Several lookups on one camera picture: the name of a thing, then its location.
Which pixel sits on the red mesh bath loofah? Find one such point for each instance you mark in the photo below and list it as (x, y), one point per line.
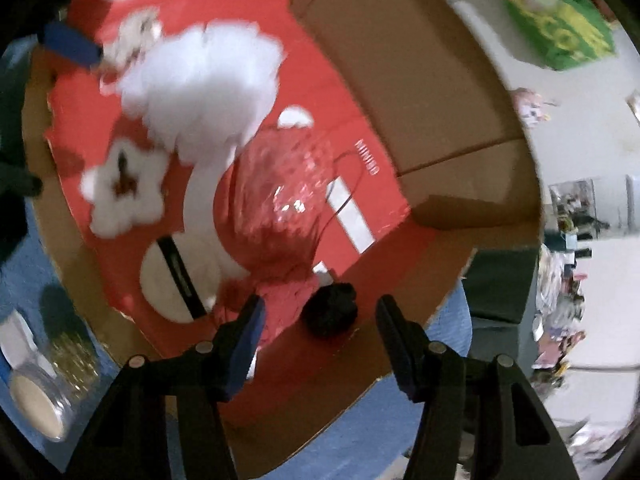
(277, 203)

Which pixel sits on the white sachet packet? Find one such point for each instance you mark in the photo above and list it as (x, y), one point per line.
(17, 343)

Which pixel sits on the wall mirror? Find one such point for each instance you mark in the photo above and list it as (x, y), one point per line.
(602, 207)

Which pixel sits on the table with dark green cloth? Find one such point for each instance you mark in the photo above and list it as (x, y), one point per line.
(500, 286)

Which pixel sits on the green tote bag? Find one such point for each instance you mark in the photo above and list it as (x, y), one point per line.
(565, 34)

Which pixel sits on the white crochet flower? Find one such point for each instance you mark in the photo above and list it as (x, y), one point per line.
(126, 190)

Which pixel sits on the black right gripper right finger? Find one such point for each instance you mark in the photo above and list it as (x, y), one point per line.
(514, 436)

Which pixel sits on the white mesh bath loofah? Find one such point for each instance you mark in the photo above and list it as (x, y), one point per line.
(205, 85)

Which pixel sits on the dark red knitted item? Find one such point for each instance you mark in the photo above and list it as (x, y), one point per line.
(283, 299)

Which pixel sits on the pink plush toy on wall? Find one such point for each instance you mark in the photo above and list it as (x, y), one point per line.
(531, 107)

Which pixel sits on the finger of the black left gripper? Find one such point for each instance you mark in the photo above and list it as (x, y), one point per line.
(70, 44)

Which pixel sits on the white round puff with band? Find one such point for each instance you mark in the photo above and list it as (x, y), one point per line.
(182, 276)

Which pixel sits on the clear jar with gold beads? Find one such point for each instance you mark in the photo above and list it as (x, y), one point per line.
(48, 388)

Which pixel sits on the cardboard box with red lining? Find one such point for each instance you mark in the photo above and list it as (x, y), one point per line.
(389, 154)

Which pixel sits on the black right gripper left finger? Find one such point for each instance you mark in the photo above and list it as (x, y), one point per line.
(126, 436)

